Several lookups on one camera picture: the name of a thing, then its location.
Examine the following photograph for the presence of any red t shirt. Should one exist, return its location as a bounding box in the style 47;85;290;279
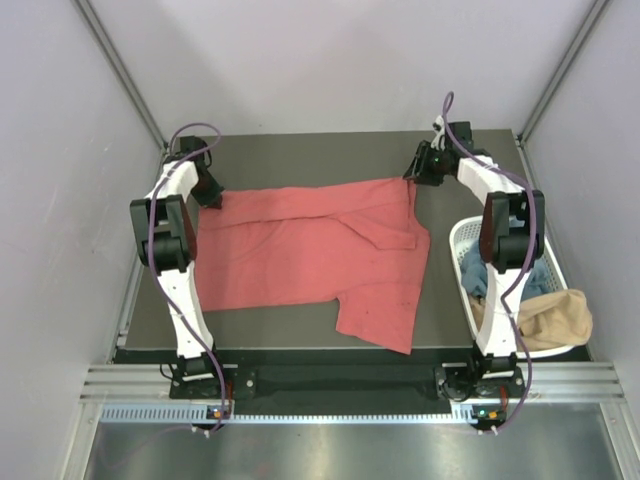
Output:
195;178;430;354

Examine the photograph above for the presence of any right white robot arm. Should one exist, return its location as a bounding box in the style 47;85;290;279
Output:
404;116;545;396

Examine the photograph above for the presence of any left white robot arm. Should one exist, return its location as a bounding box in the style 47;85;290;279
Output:
129;136;227;397

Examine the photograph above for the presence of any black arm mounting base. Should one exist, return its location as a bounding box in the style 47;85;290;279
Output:
169;348;526;401

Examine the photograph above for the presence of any blue t shirt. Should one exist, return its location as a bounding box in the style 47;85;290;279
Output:
460;242;551;301

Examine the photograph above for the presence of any white plastic laundry basket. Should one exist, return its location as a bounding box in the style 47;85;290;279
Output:
449;216;567;338

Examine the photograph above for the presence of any tan t shirt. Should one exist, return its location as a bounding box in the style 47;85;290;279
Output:
466;289;593;356

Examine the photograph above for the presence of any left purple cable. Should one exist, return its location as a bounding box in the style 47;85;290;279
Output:
97;123;236;469

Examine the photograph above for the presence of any left aluminium frame post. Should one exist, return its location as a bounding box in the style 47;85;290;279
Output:
70;0;167;149

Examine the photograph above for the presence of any aluminium frame post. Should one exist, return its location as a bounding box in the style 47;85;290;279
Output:
516;0;614;146
70;0;167;149

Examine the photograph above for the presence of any right aluminium frame post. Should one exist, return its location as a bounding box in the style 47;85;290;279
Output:
516;0;614;146

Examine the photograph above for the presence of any grey slotted cable duct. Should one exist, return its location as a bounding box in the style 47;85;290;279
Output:
100;404;499;426

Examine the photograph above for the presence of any aluminium front rail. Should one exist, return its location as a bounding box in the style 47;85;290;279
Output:
81;362;625;403

